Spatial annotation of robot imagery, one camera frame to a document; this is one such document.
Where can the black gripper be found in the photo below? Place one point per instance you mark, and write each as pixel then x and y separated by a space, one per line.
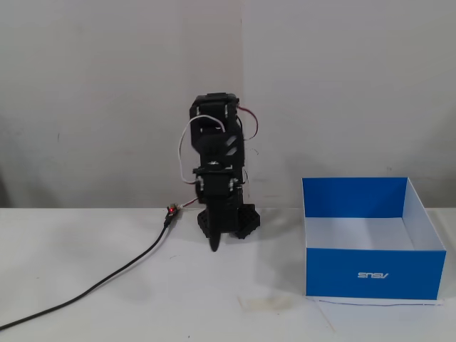
pixel 218 192

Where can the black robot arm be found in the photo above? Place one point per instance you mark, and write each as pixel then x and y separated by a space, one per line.
pixel 213 107

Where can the blue and white cardboard box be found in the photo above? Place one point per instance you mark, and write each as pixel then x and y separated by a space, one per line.
pixel 374 274

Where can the small controller board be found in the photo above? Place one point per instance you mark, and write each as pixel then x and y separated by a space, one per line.
pixel 172 212

